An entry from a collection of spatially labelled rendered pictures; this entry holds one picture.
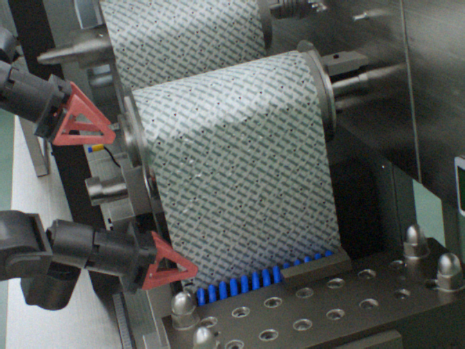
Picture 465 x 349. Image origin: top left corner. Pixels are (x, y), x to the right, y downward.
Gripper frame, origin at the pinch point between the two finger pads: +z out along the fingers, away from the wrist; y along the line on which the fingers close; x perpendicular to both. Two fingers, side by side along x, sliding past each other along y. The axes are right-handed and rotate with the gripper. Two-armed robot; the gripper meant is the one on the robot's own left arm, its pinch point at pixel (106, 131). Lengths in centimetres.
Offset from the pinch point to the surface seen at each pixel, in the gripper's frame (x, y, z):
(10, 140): -130, -449, 38
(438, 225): -16, -166, 178
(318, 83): 19.0, 6.6, 21.5
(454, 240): 5, -7, 65
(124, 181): -5.8, -0.7, 5.7
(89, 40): 7.7, -21.0, -4.1
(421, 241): 6.9, 15.7, 42.0
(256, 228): -2.4, 7.5, 23.2
